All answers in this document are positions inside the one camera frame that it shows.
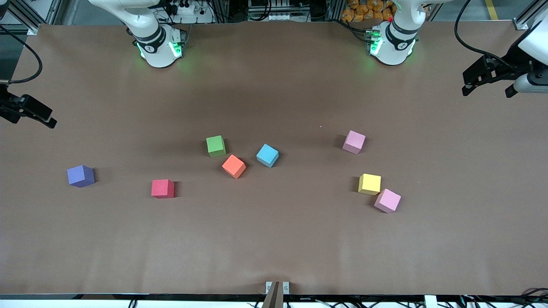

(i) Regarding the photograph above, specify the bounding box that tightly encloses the pink foam cube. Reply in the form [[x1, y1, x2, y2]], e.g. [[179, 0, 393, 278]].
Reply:
[[374, 189, 402, 213], [342, 130, 366, 155]]

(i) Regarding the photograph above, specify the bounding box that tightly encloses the red foam cube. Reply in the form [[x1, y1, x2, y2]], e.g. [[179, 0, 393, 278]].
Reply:
[[151, 179, 175, 199]]

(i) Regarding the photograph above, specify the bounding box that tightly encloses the green foam cube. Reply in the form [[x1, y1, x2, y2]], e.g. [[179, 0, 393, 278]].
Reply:
[[206, 135, 226, 157]]

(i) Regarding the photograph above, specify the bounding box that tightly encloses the orange foam cube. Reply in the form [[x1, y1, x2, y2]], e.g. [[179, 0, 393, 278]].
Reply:
[[222, 154, 247, 179]]

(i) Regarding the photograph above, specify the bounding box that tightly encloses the blue foam cube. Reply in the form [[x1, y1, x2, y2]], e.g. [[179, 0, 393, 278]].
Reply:
[[256, 144, 279, 168]]

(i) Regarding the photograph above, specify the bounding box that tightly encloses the purple foam cube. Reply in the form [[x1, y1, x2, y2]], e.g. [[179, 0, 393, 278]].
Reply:
[[67, 165, 95, 188]]

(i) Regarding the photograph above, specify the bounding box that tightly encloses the orange snack bags pile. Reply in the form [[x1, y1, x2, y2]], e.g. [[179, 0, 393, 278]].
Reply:
[[341, 0, 396, 23]]

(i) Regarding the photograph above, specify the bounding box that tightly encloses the yellow foam cube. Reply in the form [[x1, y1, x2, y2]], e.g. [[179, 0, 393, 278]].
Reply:
[[358, 173, 382, 195]]

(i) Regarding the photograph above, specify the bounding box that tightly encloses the white power strip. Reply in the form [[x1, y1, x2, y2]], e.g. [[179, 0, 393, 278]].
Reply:
[[171, 0, 197, 15]]

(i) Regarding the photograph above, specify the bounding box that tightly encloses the grey equipment rack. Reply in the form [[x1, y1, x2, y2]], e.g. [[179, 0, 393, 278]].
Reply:
[[247, 0, 300, 22]]

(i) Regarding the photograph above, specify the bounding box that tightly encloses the brown table cover sheet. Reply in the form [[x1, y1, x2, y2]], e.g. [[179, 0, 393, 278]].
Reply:
[[0, 21, 548, 296]]

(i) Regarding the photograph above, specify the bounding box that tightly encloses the small metal table bracket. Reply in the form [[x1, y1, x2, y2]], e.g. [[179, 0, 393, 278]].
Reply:
[[265, 281, 290, 308]]

